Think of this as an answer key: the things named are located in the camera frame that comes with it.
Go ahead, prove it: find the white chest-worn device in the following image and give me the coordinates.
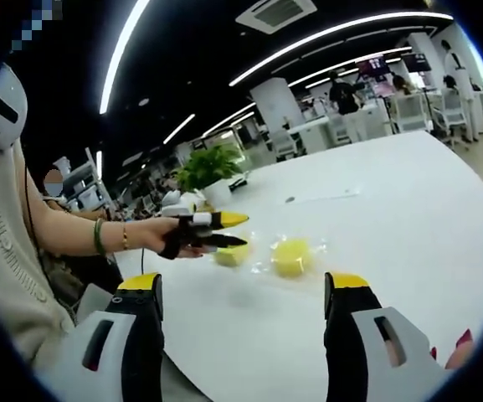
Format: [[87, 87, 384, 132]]
[[0, 61, 29, 152]]

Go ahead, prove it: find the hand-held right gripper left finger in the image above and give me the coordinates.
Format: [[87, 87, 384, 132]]
[[62, 271, 167, 402]]

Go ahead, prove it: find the white pillar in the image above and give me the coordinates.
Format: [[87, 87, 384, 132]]
[[249, 76, 301, 127]]

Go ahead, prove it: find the person's right hand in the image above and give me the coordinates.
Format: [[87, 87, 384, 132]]
[[429, 328, 475, 372]]

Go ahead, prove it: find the white plant pot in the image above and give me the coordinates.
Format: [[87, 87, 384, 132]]
[[202, 179, 234, 209]]

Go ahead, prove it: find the green bangle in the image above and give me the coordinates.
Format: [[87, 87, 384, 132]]
[[93, 218, 108, 256]]

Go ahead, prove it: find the ceiling air conditioner vent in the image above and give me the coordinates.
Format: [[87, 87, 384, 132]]
[[235, 0, 319, 35]]

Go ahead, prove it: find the yellow round silicone block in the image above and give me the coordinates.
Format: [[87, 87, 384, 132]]
[[271, 236, 314, 279]]

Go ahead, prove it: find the yellow rectangular silicone block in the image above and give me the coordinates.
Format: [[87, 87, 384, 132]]
[[213, 241, 251, 269]]

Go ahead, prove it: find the green potted plant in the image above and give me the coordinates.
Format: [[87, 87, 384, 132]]
[[175, 143, 245, 193]]

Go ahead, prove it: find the clear plastic wrapper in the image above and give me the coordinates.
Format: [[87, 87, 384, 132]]
[[210, 228, 259, 271], [250, 231, 331, 281]]

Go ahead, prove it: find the white chair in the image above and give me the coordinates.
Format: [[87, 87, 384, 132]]
[[438, 86, 467, 140]]

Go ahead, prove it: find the small hanging screen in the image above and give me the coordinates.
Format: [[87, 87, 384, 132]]
[[355, 54, 388, 80]]

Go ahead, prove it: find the person's left hand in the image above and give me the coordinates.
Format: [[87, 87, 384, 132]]
[[134, 217, 208, 260]]

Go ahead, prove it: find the long curved ceiling light strip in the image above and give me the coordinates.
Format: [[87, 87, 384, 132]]
[[99, 0, 153, 116]]

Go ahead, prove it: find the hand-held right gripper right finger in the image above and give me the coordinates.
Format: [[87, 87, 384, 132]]
[[322, 271, 450, 402]]

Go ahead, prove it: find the person's cream knit sweater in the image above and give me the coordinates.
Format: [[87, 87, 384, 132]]
[[0, 136, 78, 372]]

